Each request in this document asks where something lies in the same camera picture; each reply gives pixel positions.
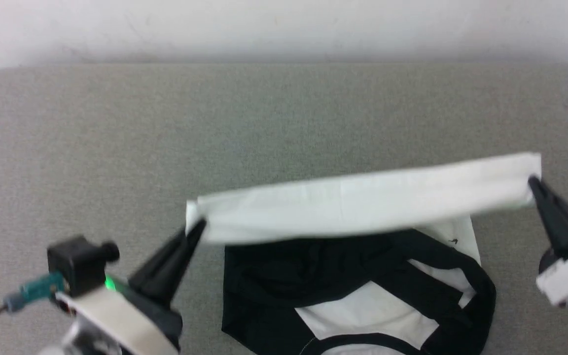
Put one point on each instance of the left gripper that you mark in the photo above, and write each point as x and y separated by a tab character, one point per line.
116	315

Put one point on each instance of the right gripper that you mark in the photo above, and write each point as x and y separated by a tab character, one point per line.
567	276

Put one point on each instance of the black and white shirt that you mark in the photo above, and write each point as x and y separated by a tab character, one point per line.
363	207

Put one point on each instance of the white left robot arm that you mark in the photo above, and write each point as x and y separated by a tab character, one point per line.
87	342

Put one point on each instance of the beige fabric sofa cushion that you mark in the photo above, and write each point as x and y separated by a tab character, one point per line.
264	123

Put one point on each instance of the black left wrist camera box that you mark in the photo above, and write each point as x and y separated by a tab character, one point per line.
79	264

